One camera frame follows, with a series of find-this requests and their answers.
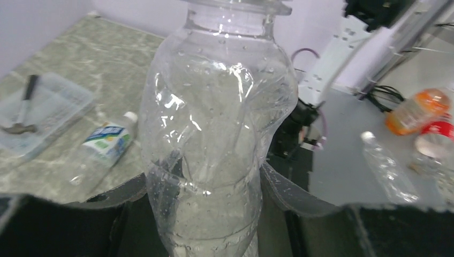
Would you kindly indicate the small hammer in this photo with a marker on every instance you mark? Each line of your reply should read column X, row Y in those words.
column 19, row 127

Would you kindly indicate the labelled water bottle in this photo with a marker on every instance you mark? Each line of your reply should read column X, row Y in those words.
column 101, row 150

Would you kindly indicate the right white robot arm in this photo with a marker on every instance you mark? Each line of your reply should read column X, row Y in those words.
column 360, row 20

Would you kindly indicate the orange drink bottle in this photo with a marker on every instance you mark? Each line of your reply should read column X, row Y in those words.
column 420, row 109

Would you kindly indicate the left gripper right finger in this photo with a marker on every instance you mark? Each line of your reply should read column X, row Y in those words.
column 296, row 223

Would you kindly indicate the clear plastic tray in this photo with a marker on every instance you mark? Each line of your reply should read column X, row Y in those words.
column 56, row 103

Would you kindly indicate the clear bottle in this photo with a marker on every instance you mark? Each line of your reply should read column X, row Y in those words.
column 216, row 92

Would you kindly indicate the clear bottle outside table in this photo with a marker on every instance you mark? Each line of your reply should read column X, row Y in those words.
column 387, row 171

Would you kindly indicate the red label bottle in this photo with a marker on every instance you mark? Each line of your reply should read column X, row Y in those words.
column 433, row 156

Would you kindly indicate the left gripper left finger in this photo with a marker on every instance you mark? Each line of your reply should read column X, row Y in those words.
column 118, row 222

